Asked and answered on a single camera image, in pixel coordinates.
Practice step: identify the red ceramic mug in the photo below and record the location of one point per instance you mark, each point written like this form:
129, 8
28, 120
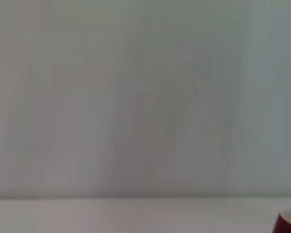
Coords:
285, 225

